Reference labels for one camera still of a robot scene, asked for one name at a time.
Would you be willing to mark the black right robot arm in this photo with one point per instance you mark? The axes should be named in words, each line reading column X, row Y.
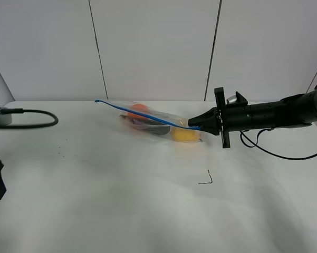
column 291, row 112

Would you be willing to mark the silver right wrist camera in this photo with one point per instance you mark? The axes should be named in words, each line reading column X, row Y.
column 236, row 100

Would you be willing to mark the yellow pear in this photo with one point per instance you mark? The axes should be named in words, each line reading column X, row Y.
column 185, row 135

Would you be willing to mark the purple eggplant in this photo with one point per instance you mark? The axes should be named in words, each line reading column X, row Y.
column 146, row 125

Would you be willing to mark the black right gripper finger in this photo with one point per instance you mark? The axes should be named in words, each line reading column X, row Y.
column 207, row 120
column 213, row 129

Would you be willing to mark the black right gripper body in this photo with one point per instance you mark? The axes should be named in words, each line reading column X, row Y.
column 231, row 119

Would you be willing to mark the clear zip bag blue seal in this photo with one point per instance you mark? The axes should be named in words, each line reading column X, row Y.
column 167, row 118

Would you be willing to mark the orange tomato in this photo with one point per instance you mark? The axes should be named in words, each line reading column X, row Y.
column 138, row 107

